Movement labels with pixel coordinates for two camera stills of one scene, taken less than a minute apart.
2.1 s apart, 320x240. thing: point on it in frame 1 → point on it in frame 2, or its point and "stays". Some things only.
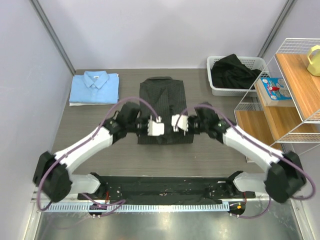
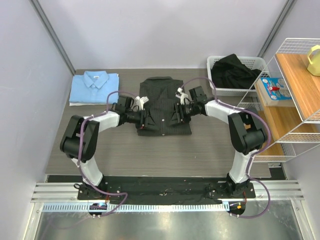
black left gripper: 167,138 → 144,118
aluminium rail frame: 251,220 stays
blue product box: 274,92 stays
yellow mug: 314,68 stays
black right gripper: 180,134 → 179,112
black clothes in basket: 228,72 stays
